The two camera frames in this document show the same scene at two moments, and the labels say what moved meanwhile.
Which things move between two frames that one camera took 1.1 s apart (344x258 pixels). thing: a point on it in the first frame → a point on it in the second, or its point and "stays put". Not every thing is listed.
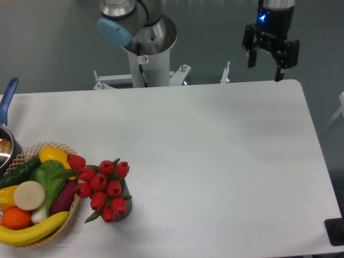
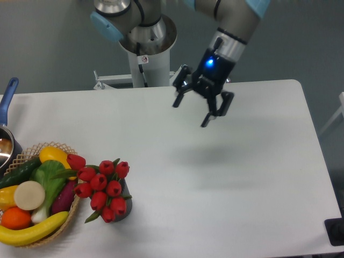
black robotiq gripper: x=273 y=24 → x=209 y=80
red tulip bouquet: x=100 y=184 stays put
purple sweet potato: x=63 y=201 stays put
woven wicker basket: x=33 y=153 stays put
